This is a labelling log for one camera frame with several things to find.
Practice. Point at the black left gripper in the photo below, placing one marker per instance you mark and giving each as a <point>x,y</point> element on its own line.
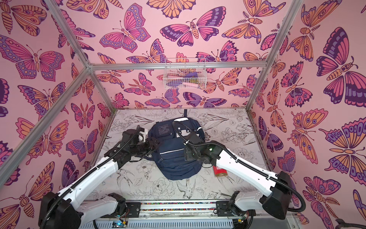
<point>152,147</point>

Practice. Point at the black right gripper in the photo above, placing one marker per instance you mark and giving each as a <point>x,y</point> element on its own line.
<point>188,151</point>

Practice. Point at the navy blue backpack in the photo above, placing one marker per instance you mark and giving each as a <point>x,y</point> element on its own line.
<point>170,156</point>

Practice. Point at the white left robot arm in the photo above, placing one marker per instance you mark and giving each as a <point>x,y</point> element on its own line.
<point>68,208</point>

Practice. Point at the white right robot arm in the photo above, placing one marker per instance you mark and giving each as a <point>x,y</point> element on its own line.
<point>273,194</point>

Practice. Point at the red pencil case pack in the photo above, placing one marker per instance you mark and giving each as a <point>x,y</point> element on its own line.
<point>219,172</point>

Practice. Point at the white wire basket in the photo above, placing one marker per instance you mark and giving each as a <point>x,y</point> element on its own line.
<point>189,73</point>

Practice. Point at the aluminium frame post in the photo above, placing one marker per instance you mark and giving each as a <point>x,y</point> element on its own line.
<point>281,35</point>

